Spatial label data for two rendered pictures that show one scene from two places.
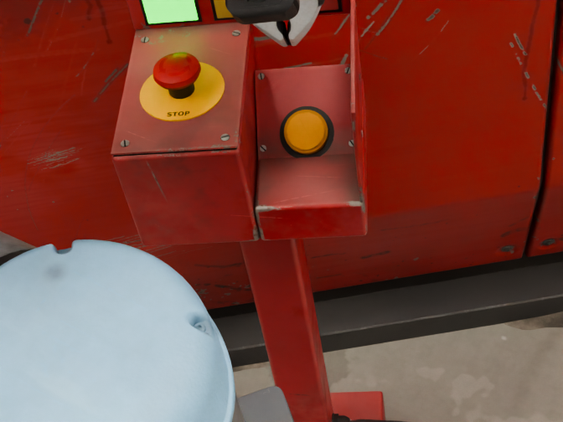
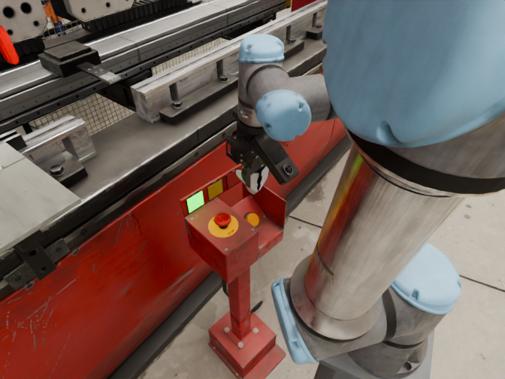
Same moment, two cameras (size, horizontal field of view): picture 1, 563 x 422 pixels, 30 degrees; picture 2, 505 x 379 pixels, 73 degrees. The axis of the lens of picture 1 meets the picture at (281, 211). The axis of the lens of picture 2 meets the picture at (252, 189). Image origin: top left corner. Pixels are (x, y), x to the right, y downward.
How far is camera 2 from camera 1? 0.55 m
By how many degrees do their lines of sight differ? 37
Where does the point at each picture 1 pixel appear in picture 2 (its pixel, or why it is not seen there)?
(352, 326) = (210, 291)
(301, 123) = (251, 218)
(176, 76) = (227, 220)
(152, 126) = (227, 240)
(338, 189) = (273, 230)
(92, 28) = (136, 232)
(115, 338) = (426, 258)
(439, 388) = not seen: hidden behind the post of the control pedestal
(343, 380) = (217, 309)
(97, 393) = (443, 271)
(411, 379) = not seen: hidden behind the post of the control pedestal
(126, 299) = not seen: hidden behind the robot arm
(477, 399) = (255, 286)
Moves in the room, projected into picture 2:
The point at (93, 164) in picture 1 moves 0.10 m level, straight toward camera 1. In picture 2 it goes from (137, 284) to (166, 296)
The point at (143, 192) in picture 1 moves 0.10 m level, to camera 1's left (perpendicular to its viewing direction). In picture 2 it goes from (232, 263) to (204, 295)
